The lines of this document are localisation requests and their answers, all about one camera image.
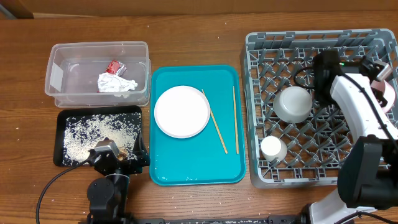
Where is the pink small bowl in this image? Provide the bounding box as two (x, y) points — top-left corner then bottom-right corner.
(371, 81), (396, 113)

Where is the white napkin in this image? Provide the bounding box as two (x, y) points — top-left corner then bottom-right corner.
(97, 73), (138, 98)

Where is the grey white bowl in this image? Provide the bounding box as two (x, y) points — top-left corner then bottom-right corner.
(273, 86), (312, 123)

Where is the red snack wrapper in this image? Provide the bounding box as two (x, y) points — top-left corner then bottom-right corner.
(105, 60), (127, 77)

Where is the wooden chopstick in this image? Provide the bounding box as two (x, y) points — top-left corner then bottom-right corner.
(233, 86), (239, 154)
(201, 89), (228, 154)

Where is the white cup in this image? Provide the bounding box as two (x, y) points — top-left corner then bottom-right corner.
(260, 136), (287, 162)

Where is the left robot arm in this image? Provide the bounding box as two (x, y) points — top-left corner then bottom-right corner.
(87, 134), (150, 223)

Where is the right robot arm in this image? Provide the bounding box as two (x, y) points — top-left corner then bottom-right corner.
(299, 50), (397, 223)

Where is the grey dishwasher rack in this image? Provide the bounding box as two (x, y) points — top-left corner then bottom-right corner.
(241, 29), (397, 189)

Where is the brown food scrap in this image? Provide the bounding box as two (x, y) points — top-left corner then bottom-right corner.
(117, 148), (128, 161)

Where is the black plastic tray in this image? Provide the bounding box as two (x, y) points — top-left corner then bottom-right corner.
(53, 106), (142, 167)

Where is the white round plate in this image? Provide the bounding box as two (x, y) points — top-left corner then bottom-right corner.
(154, 85), (210, 139)

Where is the clear plastic bin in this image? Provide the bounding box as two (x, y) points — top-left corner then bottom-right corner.
(44, 41), (151, 108)

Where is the teal serving tray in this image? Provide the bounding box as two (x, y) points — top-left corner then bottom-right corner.
(149, 65), (246, 186)

